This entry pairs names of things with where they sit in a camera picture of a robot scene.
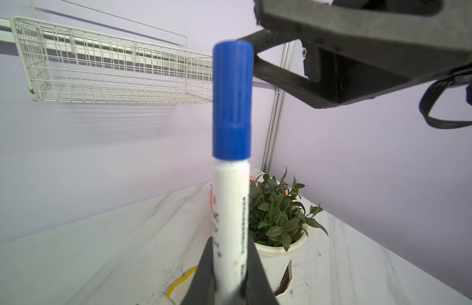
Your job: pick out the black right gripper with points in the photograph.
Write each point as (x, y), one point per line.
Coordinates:
(361, 53)

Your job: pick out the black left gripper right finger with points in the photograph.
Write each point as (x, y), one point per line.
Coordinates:
(256, 288)

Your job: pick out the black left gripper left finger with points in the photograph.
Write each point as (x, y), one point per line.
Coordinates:
(202, 287)

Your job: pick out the white marker pen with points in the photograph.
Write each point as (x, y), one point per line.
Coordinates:
(230, 222)

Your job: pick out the blue pen cap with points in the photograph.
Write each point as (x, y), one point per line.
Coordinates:
(232, 93)

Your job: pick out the white knit glove on table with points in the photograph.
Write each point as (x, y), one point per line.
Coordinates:
(179, 289)

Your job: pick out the potted green plant white pot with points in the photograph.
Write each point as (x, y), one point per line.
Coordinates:
(279, 223)

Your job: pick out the pink watering can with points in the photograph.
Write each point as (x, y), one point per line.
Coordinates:
(211, 196)

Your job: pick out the white wire wall basket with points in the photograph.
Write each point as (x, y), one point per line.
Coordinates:
(68, 64)

